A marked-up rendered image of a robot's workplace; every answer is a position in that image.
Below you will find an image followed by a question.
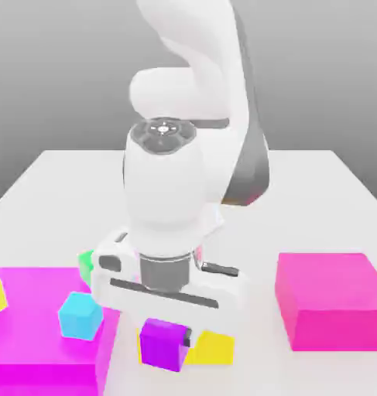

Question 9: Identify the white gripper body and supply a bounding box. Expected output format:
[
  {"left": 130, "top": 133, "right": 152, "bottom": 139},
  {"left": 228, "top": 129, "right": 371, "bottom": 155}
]
[{"left": 91, "top": 262, "right": 250, "bottom": 334}]

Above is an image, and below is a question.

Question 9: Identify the small purple cube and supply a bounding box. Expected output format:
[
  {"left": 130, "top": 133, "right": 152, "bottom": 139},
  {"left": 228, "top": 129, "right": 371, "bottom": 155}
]
[{"left": 139, "top": 317, "right": 190, "bottom": 373}]

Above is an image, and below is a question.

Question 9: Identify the small cyan cube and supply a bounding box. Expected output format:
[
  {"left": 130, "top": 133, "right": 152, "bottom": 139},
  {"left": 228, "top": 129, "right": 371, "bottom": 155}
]
[{"left": 57, "top": 292, "right": 105, "bottom": 342}]

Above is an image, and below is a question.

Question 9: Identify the small green cube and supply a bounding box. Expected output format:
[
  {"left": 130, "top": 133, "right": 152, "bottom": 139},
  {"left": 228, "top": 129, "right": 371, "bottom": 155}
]
[{"left": 77, "top": 249, "right": 95, "bottom": 288}]

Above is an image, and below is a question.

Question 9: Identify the yellow box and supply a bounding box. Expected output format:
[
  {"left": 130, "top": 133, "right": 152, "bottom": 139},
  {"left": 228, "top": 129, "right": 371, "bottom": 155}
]
[{"left": 135, "top": 326, "right": 236, "bottom": 367}]

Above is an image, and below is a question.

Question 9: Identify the large magenta box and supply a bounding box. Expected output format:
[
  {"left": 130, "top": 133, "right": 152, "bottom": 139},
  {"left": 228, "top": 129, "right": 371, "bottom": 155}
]
[{"left": 0, "top": 267, "right": 123, "bottom": 396}]

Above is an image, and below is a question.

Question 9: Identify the large pink box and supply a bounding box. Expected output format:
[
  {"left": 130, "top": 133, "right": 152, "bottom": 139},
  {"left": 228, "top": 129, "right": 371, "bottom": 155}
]
[{"left": 274, "top": 252, "right": 377, "bottom": 353}]

